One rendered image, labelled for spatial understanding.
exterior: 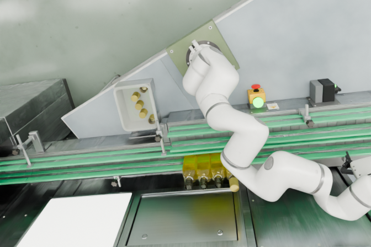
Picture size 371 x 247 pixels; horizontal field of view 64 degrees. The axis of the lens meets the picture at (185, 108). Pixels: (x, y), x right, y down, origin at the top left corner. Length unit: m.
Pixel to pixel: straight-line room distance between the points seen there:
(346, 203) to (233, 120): 0.40
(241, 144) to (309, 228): 0.54
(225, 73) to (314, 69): 0.65
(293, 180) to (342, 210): 0.22
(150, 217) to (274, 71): 0.82
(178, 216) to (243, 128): 0.59
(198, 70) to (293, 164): 0.41
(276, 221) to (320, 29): 0.80
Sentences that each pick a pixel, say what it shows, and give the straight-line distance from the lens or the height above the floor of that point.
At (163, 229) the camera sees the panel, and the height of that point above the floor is 1.22.
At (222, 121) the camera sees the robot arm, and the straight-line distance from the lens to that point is 0.79.
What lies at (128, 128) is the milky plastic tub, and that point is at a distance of 1.42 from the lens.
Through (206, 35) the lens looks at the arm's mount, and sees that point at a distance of 1.24.
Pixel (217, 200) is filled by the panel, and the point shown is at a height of 1.08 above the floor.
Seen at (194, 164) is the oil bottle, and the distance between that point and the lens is 1.23.
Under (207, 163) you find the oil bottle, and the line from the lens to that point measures 1.23.
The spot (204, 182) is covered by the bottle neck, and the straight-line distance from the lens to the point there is 1.16.
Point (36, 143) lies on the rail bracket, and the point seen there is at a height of 0.86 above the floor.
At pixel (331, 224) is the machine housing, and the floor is 1.21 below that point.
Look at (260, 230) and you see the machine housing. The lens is 1.21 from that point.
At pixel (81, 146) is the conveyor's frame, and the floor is 0.85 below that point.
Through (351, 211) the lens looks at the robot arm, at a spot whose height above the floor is 1.39.
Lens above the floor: 2.04
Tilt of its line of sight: 66 degrees down
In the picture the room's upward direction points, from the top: 169 degrees counter-clockwise
